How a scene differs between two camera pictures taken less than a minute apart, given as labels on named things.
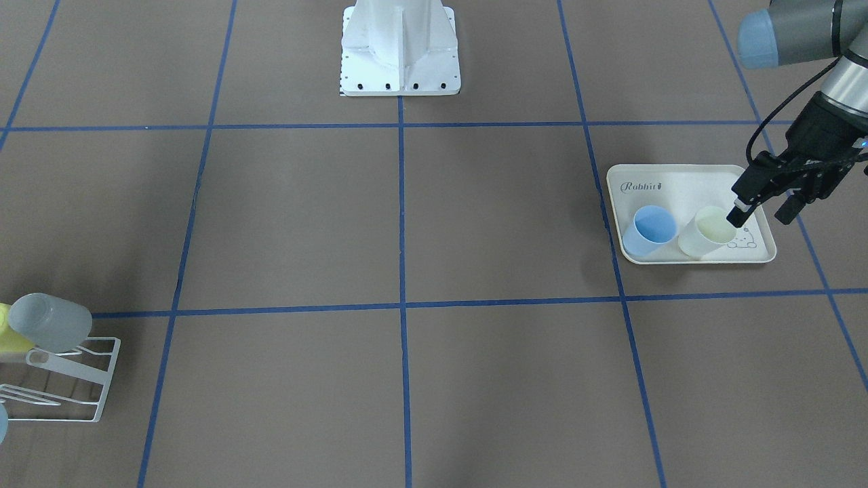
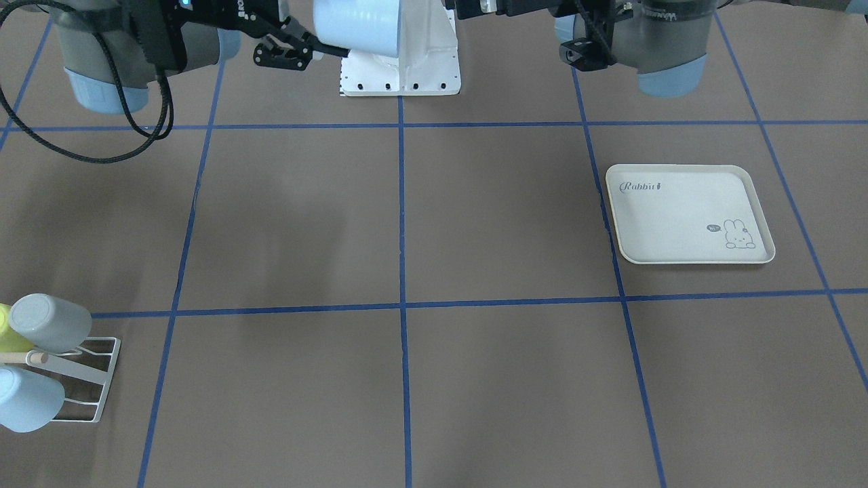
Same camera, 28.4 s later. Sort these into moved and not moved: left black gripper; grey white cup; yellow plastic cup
Moved: left black gripper
Not moved: grey white cup; yellow plastic cup
